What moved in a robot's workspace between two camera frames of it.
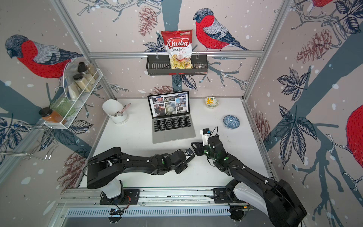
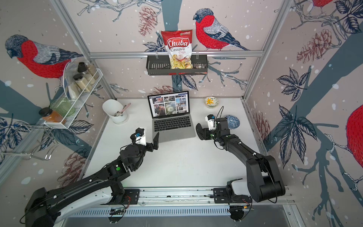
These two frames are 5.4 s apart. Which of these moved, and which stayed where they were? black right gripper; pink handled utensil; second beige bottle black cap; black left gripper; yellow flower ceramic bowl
Moved: black left gripper; black right gripper
Stayed: pink handled utensil; second beige bottle black cap; yellow flower ceramic bowl
